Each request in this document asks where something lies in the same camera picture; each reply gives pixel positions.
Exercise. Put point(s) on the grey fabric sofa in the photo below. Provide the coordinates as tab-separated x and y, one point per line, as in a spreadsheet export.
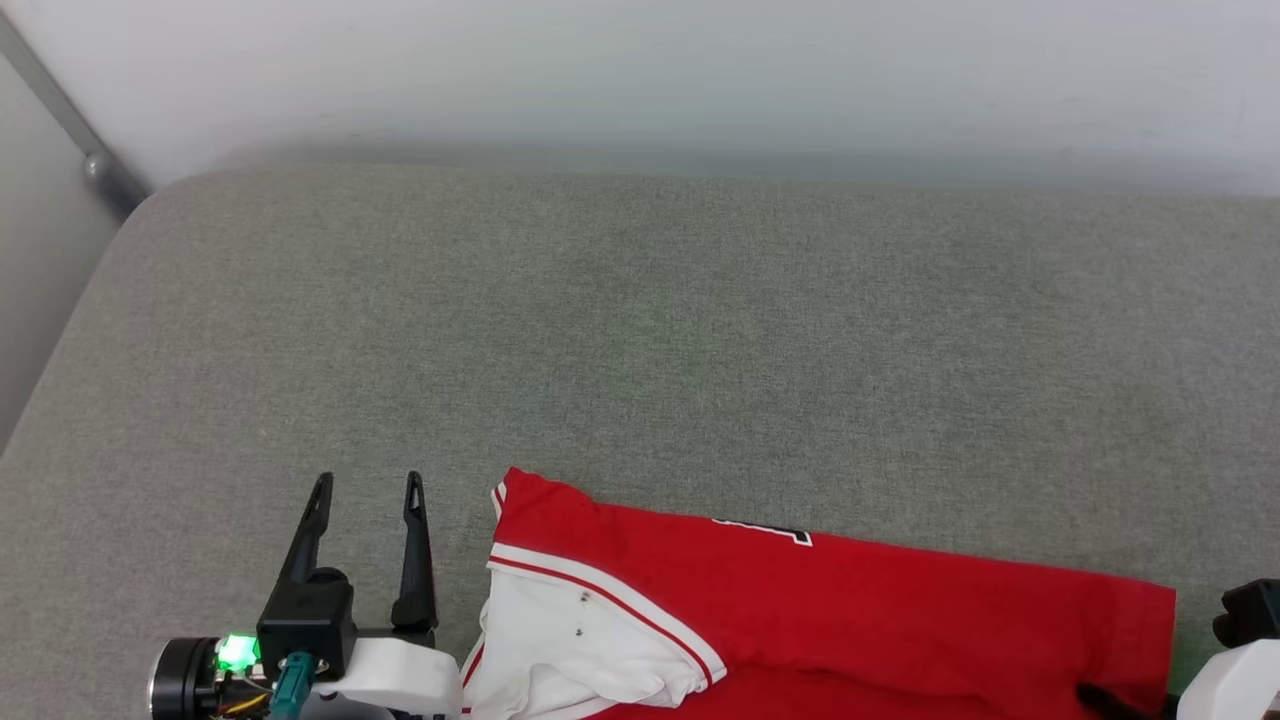
640	330

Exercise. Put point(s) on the red and white jersey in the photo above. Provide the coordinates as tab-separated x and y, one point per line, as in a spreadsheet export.
850	620

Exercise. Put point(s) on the grey metal pole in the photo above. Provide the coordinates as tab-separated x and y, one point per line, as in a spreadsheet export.
100	170

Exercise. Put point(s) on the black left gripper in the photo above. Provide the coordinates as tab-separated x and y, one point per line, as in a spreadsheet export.
305	620

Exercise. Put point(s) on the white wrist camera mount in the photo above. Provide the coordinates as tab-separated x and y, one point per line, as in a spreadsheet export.
400	680
1235	685

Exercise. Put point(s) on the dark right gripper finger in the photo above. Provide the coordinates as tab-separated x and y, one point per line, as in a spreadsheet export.
1115	702

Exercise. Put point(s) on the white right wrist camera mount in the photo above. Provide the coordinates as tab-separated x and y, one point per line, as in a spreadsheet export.
1235	685

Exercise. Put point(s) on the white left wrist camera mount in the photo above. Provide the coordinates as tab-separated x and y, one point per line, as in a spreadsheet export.
400	680

